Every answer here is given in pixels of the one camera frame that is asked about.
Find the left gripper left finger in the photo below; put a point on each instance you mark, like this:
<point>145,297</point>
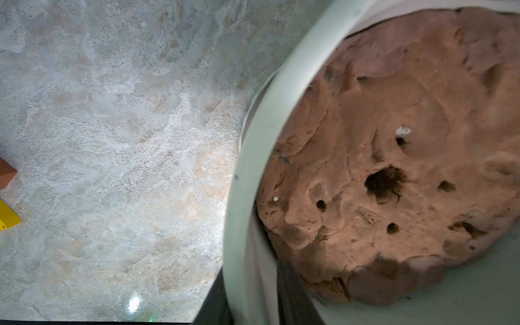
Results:
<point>215,309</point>

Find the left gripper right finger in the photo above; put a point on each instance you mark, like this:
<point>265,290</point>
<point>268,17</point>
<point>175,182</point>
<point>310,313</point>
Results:
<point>294,304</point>

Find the white ceramic pot with mud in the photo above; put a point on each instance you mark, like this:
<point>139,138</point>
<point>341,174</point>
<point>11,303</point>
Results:
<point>382,161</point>

